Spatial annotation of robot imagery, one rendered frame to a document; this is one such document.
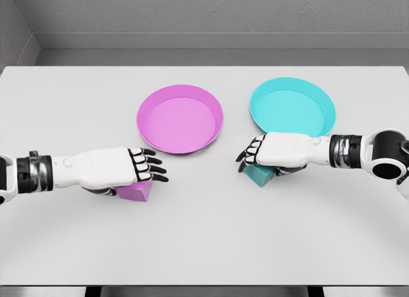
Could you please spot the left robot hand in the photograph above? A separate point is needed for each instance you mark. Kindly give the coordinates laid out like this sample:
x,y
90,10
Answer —
x,y
108,166

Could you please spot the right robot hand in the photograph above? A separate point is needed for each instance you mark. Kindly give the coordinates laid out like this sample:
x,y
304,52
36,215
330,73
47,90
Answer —
x,y
281,148

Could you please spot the teal block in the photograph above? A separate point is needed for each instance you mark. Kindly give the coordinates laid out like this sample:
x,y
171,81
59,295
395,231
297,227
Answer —
x,y
260,175

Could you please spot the pink block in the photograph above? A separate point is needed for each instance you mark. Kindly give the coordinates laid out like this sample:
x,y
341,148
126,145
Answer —
x,y
135,191

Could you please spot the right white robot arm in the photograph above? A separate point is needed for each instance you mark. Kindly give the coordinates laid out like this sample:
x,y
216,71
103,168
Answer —
x,y
358,150

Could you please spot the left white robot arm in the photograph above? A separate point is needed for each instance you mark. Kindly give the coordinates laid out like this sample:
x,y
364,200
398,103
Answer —
x,y
41,174

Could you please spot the cyan round plate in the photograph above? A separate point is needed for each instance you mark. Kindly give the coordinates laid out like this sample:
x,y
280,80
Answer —
x,y
292,107

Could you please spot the pink round plate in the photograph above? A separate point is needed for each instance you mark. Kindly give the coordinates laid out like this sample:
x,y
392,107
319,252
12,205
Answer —
x,y
180,119

